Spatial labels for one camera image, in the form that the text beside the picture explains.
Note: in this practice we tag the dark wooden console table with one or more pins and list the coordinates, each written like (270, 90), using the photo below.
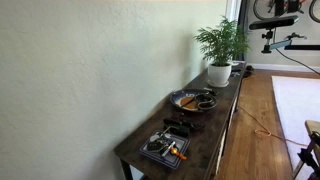
(213, 133)

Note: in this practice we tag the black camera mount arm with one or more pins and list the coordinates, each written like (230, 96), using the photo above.
(266, 48)

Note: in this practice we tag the black bag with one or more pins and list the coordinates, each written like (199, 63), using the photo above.
(248, 69)

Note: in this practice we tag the black tray with items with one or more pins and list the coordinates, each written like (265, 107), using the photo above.
(173, 161)

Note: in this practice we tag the small black white object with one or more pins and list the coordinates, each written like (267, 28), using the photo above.
(210, 91)

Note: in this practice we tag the green plant in white pot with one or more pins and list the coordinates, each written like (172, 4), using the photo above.
(220, 71)

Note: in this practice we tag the wooden top folding stand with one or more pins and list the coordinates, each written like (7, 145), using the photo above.
(313, 126)

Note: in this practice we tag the black car key fob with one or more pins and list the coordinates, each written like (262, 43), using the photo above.
(154, 146)

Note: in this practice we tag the black stereo camera bar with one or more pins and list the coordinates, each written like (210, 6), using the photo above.
(273, 22)

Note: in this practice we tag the silver key bunch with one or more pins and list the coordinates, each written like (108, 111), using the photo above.
(156, 136)

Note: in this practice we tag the white rug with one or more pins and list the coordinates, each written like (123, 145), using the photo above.
(296, 100)

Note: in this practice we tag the bicycle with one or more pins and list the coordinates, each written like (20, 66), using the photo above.
(280, 6)

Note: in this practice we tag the blue plate with orange centre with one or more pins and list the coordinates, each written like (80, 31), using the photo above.
(176, 96)

